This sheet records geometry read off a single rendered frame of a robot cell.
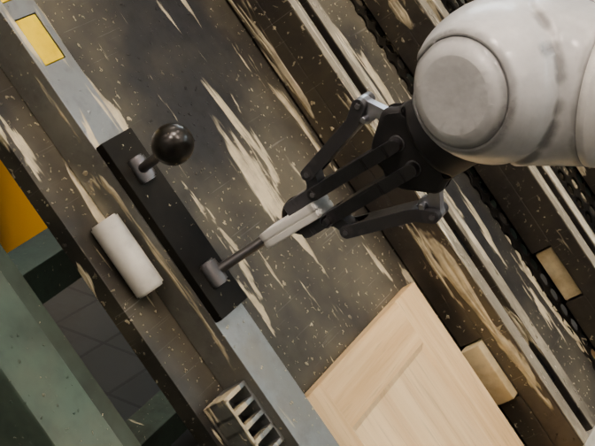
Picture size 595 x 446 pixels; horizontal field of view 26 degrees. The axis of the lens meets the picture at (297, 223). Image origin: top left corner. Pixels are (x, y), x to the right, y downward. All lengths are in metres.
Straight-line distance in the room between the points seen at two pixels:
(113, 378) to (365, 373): 2.33
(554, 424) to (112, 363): 2.31
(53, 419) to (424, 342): 0.58
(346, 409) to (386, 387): 0.08
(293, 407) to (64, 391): 0.28
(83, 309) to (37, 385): 3.00
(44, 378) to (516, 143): 0.44
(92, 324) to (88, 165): 2.74
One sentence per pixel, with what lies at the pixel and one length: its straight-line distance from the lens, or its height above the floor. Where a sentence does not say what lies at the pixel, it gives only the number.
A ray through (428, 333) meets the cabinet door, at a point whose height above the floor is 1.17.
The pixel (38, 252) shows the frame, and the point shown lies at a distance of 2.61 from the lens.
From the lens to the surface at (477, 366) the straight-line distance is 1.58.
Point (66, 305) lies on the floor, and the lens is 4.08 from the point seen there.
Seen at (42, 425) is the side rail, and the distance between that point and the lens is 1.04.
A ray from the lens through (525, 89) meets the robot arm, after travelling 0.80.
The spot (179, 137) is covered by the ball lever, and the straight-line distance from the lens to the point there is 1.12.
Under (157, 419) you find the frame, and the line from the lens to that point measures 3.16.
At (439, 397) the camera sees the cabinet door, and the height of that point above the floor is 1.12.
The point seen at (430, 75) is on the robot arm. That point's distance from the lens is 0.82.
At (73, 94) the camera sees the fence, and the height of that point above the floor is 1.52.
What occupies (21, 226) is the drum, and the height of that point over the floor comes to 0.15.
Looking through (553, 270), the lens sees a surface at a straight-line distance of 1.84.
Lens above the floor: 1.92
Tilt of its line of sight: 25 degrees down
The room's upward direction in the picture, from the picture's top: straight up
